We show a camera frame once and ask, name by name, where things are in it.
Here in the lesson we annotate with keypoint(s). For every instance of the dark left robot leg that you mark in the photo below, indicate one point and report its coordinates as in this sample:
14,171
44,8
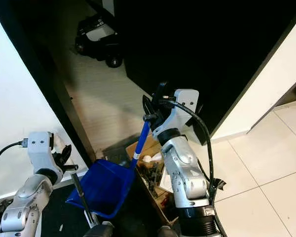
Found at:
98,231

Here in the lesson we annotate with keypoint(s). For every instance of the small white carton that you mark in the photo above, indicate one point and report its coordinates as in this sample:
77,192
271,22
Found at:
165,180

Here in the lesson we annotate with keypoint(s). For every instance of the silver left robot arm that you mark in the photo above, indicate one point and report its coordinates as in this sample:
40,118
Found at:
29,202

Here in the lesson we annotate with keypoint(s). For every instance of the blue plastic dustpan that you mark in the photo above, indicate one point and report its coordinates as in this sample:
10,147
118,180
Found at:
103,185

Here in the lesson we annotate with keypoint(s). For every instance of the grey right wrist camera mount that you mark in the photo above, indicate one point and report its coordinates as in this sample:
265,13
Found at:
185,103

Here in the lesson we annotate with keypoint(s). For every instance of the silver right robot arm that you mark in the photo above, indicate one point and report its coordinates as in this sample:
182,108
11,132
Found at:
182,168

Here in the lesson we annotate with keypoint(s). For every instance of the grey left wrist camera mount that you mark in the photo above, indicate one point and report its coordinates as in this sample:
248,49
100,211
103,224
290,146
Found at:
42,148

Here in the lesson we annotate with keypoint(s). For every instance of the dark right robot leg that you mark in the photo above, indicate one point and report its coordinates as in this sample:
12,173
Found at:
167,232

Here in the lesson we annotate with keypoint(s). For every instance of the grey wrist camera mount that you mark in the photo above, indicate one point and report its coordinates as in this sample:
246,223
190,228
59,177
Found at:
42,148
185,103

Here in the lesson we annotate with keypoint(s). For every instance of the large black cabinet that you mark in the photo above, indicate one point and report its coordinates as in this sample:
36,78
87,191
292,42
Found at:
207,44

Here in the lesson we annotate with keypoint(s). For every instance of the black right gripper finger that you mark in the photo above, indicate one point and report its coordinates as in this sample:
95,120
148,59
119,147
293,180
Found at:
163,91
147,107

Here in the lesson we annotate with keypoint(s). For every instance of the dark robot leg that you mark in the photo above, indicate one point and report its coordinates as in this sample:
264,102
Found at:
167,232
98,231

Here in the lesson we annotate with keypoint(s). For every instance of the black toy ride-on car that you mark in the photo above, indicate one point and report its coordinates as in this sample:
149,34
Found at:
98,44

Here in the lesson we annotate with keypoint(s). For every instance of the black door frame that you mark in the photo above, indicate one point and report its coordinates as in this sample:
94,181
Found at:
22,49

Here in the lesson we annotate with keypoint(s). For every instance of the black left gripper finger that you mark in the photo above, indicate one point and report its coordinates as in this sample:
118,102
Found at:
62,157
69,154

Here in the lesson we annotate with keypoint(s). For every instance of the white crumpled paper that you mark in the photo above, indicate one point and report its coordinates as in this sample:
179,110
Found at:
149,158

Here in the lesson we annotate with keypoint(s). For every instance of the brown cardboard box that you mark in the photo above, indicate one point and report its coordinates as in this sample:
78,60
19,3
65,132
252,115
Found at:
150,148

